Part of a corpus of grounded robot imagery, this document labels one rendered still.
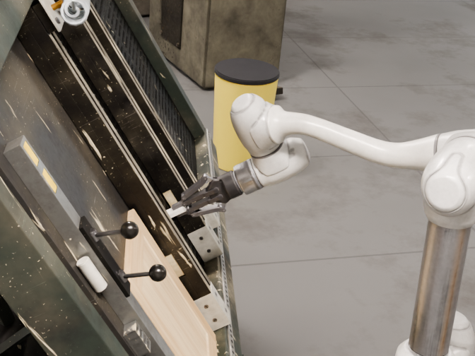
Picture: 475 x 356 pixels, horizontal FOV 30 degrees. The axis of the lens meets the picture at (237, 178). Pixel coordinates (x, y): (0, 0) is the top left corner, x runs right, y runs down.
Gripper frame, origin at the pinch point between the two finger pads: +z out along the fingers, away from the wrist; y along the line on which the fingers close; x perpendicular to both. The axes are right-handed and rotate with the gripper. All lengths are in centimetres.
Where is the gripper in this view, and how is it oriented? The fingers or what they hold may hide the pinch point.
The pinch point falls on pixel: (174, 211)
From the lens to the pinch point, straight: 251.1
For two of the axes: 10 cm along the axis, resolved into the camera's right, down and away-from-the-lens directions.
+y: -4.4, -7.8, -4.4
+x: 0.7, 4.6, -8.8
